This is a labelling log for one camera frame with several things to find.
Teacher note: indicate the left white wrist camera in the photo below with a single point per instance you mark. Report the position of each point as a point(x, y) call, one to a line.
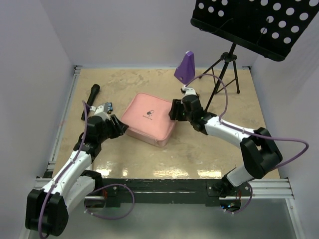
point(101, 111)

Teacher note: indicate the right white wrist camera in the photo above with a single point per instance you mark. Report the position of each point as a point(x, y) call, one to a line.
point(188, 90)

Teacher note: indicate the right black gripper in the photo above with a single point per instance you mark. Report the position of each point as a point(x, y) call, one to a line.
point(177, 105)

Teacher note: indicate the black microphone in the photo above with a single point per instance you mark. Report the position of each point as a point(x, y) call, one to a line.
point(93, 94)

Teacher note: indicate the black music stand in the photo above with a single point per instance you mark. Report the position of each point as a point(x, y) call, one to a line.
point(282, 31)

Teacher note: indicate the pink medicine kit case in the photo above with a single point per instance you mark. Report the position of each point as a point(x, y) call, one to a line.
point(148, 119)

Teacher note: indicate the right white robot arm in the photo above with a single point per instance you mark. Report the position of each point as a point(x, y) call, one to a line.
point(259, 152)

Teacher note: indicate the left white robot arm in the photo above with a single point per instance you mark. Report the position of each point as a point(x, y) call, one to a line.
point(48, 208)

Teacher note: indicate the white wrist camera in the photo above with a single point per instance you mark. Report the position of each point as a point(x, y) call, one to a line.
point(188, 90)
point(101, 111)

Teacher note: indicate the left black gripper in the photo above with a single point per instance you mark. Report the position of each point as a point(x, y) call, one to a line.
point(121, 127)

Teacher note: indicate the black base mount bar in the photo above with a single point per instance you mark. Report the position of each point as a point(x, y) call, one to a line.
point(163, 191)

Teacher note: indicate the blue owl block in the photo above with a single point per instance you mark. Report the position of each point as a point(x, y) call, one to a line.
point(109, 107)

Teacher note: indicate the purple metronome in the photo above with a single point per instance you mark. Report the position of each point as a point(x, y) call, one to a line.
point(185, 72)

